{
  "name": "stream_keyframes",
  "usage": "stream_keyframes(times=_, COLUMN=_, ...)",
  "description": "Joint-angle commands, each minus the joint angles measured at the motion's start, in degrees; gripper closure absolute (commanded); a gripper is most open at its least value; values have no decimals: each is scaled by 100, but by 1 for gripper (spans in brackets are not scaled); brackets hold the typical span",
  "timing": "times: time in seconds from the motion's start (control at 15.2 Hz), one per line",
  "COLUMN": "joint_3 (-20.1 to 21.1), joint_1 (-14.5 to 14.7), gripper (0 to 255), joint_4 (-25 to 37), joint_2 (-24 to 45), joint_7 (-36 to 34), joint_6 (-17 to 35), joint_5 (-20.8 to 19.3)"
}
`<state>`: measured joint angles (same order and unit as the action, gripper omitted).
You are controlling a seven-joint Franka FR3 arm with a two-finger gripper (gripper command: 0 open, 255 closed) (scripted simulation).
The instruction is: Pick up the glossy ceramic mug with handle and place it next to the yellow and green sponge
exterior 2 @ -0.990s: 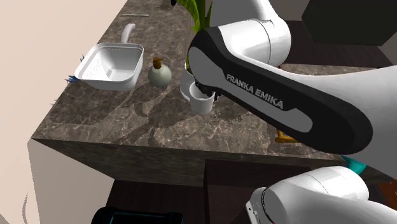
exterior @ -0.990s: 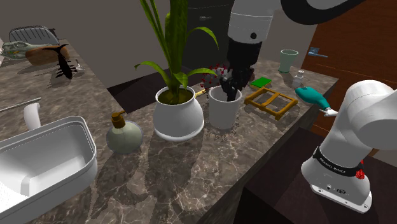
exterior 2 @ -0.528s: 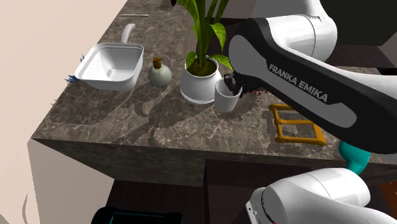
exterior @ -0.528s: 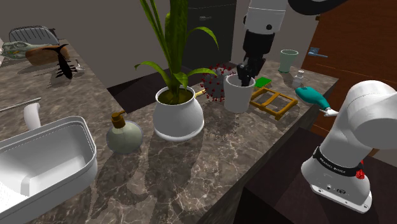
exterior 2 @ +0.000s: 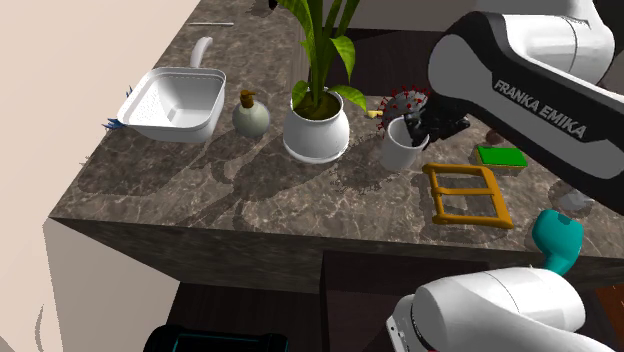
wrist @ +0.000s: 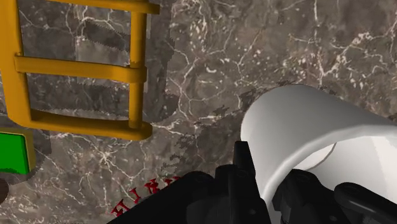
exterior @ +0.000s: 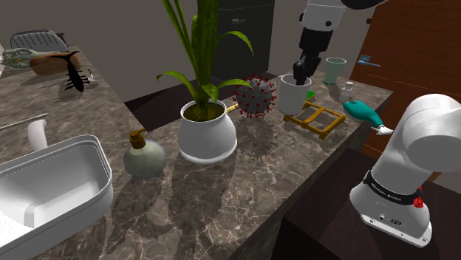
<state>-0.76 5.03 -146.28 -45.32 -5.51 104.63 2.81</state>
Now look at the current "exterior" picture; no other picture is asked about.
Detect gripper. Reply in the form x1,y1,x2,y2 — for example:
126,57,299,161
292,27,334,86

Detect grey virus model red spikes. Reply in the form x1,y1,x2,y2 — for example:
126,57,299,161
232,74,278,119

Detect white cup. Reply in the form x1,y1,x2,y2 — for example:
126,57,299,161
277,72,313,116

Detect green dinosaur skull figure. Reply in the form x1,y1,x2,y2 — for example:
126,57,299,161
1,47,49,69

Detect black spiky figure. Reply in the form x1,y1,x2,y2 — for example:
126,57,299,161
49,50,91,93

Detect white faucet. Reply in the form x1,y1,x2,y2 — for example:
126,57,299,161
27,119,49,151

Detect teal bottle white nozzle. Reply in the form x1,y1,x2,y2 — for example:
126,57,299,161
341,100,395,137

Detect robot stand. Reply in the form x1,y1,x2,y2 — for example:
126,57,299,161
270,147,461,260

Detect grey metal rod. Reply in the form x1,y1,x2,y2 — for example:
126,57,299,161
0,112,49,131

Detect white sink basin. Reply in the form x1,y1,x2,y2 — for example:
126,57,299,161
0,134,114,260

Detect dark cabinet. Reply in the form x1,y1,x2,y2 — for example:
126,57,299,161
212,0,276,82

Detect small clear shaker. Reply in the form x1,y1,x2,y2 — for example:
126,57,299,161
338,81,355,103

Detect brown wooden door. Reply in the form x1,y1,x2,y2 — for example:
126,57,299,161
349,0,461,182

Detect yellow frame rack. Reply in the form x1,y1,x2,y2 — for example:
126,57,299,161
282,100,347,140

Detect green plant in white pot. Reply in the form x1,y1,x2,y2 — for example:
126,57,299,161
155,0,255,165

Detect pale green cup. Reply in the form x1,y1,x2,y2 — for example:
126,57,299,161
323,57,348,86

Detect green soap dispenser brown pump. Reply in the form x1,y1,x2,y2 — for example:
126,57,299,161
123,128,167,179

